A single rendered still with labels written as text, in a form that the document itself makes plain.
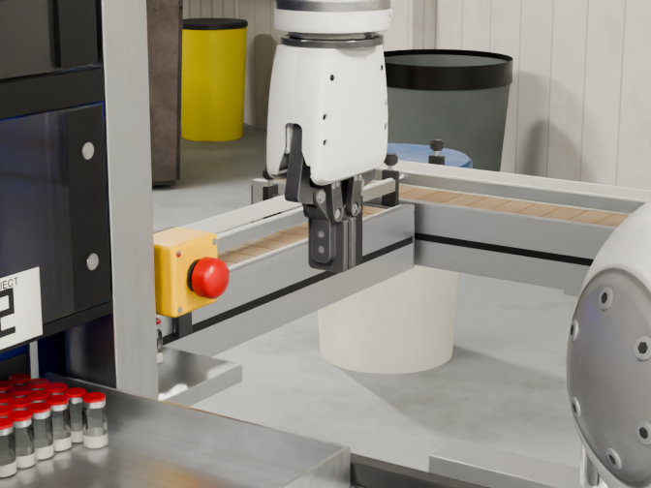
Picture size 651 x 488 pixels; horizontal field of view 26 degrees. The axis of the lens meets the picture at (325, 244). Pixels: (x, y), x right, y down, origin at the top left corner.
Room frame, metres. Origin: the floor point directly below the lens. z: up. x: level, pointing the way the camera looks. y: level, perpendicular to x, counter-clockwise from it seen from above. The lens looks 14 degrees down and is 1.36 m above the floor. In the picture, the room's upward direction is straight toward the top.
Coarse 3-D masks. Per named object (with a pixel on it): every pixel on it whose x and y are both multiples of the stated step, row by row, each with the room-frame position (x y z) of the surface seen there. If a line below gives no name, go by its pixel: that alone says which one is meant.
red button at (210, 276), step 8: (200, 264) 1.31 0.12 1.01; (208, 264) 1.31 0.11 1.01; (216, 264) 1.31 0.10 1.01; (224, 264) 1.32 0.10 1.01; (200, 272) 1.30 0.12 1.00; (208, 272) 1.30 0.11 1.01; (216, 272) 1.31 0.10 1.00; (224, 272) 1.31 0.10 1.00; (192, 280) 1.30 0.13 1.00; (200, 280) 1.30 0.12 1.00; (208, 280) 1.30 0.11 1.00; (216, 280) 1.30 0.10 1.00; (224, 280) 1.31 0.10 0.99; (200, 288) 1.30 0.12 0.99; (208, 288) 1.30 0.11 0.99; (216, 288) 1.30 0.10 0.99; (224, 288) 1.31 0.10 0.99; (200, 296) 1.31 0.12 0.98; (208, 296) 1.30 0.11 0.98; (216, 296) 1.31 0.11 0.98
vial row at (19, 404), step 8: (48, 384) 1.20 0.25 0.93; (56, 384) 1.20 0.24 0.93; (64, 384) 1.20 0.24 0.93; (32, 392) 1.18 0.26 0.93; (40, 392) 1.18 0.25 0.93; (48, 392) 1.18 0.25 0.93; (56, 392) 1.19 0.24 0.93; (16, 400) 1.16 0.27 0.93; (24, 400) 1.16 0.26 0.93; (32, 400) 1.17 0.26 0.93; (40, 400) 1.17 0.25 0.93; (0, 408) 1.14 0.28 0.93; (8, 408) 1.14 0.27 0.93; (16, 408) 1.15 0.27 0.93; (24, 408) 1.15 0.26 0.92; (0, 416) 1.13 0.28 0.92
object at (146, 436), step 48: (96, 384) 1.24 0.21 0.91; (144, 432) 1.20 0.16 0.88; (192, 432) 1.17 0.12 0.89; (240, 432) 1.14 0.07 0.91; (288, 432) 1.12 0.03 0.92; (0, 480) 1.09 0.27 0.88; (48, 480) 1.09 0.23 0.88; (96, 480) 1.09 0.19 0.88; (144, 480) 1.09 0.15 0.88; (192, 480) 1.09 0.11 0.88; (240, 480) 1.09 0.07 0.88; (288, 480) 1.09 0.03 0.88; (336, 480) 1.07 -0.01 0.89
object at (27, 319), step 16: (32, 272) 1.15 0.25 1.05; (0, 288) 1.12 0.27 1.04; (16, 288) 1.13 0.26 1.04; (32, 288) 1.15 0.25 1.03; (0, 304) 1.12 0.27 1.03; (16, 304) 1.13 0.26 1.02; (32, 304) 1.15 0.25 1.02; (16, 320) 1.13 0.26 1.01; (32, 320) 1.15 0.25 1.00; (16, 336) 1.13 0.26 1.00; (32, 336) 1.15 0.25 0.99
